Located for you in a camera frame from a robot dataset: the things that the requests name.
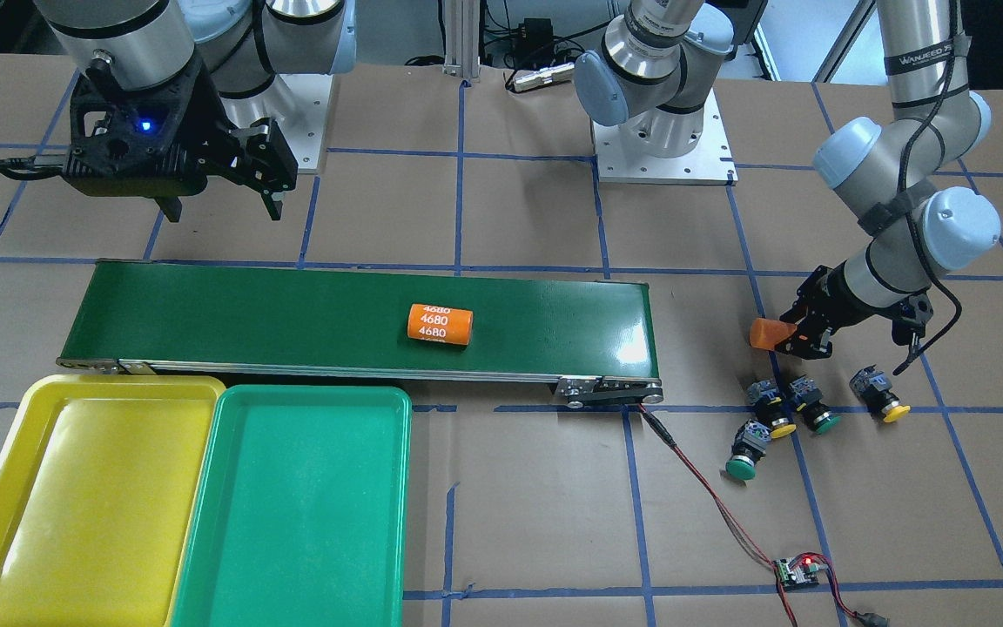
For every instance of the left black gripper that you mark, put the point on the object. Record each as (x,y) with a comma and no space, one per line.
(831,291)

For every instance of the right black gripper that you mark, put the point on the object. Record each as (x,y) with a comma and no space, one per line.
(208,114)

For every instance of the plain orange cylinder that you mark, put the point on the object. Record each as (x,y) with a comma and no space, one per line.
(767,334)

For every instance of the green push button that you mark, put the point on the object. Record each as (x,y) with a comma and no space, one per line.
(747,449)
(807,399)

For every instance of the yellow push button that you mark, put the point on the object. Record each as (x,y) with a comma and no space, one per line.
(872,386)
(766,401)

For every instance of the orange cylinder labelled 4680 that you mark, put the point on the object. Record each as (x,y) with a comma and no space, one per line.
(440,324)

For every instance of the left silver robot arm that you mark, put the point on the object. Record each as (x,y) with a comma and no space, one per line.
(655,66)

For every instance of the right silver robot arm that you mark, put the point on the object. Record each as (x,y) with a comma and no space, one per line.
(244,44)

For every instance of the green conveyor belt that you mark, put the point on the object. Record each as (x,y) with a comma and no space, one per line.
(593,342)

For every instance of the small green circuit board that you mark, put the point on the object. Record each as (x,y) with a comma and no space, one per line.
(798,573)

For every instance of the green plastic tray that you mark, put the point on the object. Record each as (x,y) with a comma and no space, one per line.
(301,510)

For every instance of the yellow plastic tray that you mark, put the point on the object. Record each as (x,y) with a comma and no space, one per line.
(97,481)

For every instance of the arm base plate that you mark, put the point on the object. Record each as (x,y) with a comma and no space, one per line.
(301,105)
(659,147)

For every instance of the aluminium frame post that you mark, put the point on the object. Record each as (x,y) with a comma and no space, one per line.
(462,38)

